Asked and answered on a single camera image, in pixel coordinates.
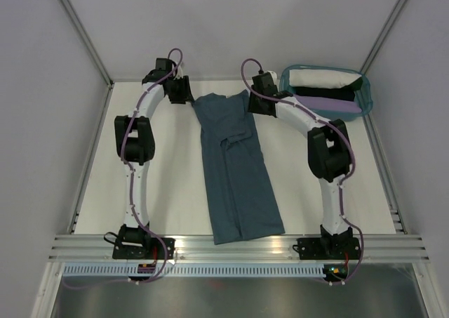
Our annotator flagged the left aluminium frame post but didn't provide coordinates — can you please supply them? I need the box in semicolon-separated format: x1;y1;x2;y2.
58;0;114;88

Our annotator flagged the blue-grey t shirt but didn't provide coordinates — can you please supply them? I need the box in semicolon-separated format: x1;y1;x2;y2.
192;91;285;245

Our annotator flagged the light blue cable duct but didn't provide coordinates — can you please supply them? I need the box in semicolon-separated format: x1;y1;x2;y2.
63;263;324;278

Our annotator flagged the aluminium frame post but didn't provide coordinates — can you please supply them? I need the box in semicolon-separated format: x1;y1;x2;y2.
359;0;409;74
58;0;114;88

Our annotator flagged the aluminium front rail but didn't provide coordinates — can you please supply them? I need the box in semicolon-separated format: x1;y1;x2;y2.
48;234;429;263

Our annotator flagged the white rolled t shirt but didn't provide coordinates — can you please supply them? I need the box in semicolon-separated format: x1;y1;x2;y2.
288;69;363;89

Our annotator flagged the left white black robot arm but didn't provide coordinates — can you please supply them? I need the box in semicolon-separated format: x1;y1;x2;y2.
113;58;194;259

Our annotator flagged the black rolled t shirt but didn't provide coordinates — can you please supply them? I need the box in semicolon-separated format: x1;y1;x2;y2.
293;86;355;101

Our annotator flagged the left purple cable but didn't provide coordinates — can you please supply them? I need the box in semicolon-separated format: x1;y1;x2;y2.
62;47;185;291

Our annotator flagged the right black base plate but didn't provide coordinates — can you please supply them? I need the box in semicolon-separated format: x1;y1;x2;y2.
292;237;361;260

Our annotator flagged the purple cable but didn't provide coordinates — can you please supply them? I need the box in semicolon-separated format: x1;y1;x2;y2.
240;58;363;286
62;47;185;291

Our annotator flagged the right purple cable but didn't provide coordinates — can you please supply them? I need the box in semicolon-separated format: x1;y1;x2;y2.
240;58;363;286

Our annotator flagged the teal plastic basket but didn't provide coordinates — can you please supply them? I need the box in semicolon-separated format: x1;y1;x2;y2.
279;65;373;121

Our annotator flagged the purple rolled t shirt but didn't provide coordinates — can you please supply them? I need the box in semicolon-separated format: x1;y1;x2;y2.
295;95;362;114

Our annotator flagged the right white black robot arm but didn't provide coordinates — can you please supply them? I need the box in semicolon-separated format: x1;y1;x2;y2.
248;70;358;258

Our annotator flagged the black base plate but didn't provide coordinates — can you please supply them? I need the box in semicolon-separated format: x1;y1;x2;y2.
112;237;175;260
292;237;361;260

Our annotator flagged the right aluminium frame post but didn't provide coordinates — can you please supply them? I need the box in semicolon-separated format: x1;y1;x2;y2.
359;0;409;74

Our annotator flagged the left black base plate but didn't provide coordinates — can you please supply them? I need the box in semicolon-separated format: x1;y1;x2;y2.
112;237;175;260

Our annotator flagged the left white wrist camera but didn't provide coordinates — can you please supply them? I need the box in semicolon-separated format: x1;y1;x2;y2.
175;67;184;79

